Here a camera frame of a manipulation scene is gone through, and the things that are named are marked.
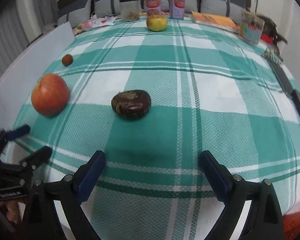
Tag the orange label can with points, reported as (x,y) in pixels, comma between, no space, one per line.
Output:
(153,7)

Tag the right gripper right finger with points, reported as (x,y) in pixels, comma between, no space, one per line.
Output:
(264,219)

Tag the right grey pillow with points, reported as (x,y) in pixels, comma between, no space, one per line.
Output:
(229,8)

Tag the grey curtain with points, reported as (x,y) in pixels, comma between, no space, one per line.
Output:
(21,22)

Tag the colourful tin can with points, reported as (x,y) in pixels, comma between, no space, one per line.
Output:
(251,27)

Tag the orange book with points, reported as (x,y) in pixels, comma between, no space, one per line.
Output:
(216,21)

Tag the key bunch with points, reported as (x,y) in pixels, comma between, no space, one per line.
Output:
(272,57)

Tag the orange stool cushion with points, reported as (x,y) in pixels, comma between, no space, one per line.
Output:
(291,223)

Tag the dark bag on sofa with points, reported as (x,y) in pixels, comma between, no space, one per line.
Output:
(270,34)

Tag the dark orange small mandarin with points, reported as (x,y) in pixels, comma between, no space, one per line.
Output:
(67,60)

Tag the teal plaid tablecloth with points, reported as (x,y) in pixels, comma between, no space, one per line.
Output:
(210,90)

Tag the dark passion fruit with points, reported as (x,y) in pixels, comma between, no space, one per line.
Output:
(131,104)

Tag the far left grey pillow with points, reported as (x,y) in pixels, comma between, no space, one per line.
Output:
(77,12)

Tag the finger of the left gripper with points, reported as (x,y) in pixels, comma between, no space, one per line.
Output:
(11,135)
(31,162)

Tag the purple label can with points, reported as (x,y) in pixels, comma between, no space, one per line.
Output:
(177,8)

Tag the pink snack packet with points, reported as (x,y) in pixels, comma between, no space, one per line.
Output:
(94,23)

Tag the left hand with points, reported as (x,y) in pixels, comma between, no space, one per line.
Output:
(13,211)

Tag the red apple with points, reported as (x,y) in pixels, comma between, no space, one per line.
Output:
(50,95)

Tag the yellow-green pear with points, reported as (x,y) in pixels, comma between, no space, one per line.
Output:
(156,23)

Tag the clear jar black lid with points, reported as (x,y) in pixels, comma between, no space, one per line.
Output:
(129,10)

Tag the white cardboard box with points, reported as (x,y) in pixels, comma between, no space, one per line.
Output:
(22,75)

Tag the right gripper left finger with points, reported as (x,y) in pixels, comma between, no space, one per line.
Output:
(40,219)

